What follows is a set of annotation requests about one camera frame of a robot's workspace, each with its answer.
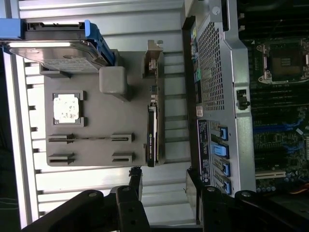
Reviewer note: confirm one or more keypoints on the green motherboard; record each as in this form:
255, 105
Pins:
272, 142

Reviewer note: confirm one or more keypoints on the CPU socket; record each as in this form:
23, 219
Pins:
285, 62

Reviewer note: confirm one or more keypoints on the silver hard disk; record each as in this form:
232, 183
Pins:
60, 55

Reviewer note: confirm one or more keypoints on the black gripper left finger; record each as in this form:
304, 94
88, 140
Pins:
130, 212

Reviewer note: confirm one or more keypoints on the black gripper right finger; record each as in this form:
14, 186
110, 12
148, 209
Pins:
212, 212

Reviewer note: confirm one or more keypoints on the green RAM stick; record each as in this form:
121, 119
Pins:
91, 138

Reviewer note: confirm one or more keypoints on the blue expansion slot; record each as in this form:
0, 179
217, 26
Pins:
270, 128

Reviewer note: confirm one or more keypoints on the open black PC case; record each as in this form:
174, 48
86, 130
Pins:
239, 67

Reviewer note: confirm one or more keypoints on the grey parts rack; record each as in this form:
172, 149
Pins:
108, 116

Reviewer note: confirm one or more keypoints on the silver CPU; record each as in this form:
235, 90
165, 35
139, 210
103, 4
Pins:
66, 108

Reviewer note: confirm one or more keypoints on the white expansion slot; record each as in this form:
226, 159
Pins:
268, 175

